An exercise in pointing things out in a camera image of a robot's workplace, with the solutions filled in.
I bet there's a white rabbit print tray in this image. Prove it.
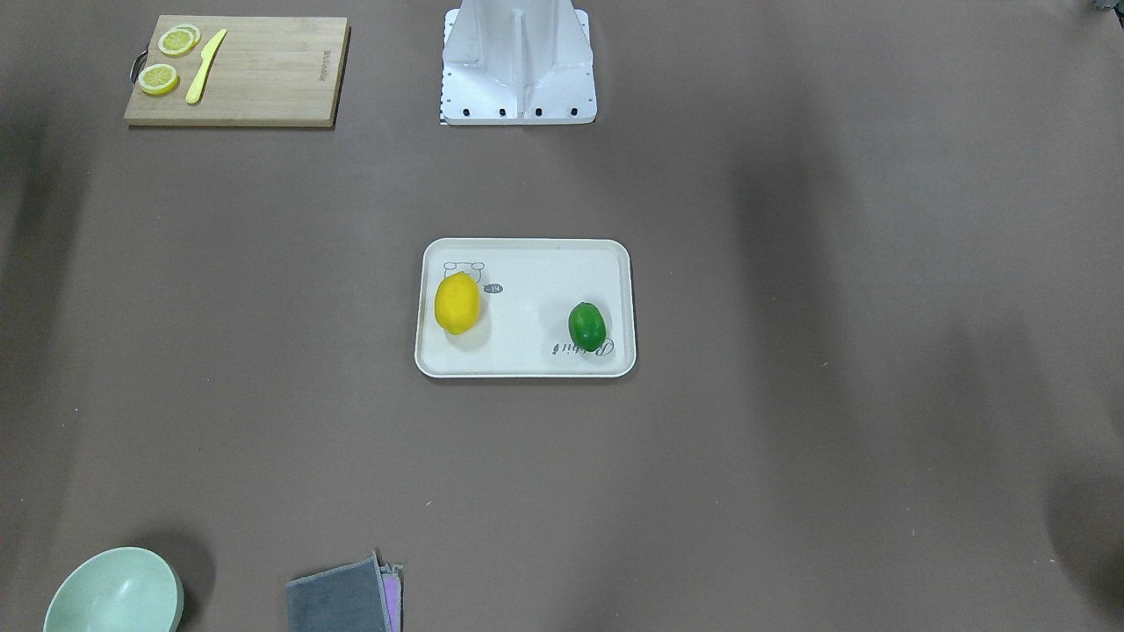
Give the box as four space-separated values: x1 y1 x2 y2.
414 237 638 377

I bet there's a mint green bowl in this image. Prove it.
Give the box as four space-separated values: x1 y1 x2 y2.
43 547 185 631

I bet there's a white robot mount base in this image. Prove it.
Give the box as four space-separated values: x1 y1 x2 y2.
439 1 598 126

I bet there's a lemon slice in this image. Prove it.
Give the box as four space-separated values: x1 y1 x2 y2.
135 63 180 97
157 24 201 57

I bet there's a green lime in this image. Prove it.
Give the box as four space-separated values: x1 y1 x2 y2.
566 303 608 353

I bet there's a yellow lemon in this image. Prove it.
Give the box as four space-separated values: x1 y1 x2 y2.
434 272 481 335

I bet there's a wooden cutting board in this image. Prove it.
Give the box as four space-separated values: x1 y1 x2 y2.
124 13 350 128

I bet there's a grey folded cloth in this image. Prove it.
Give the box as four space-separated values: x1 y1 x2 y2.
285 556 402 631

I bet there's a yellow plastic knife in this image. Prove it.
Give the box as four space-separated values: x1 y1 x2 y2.
185 28 227 105

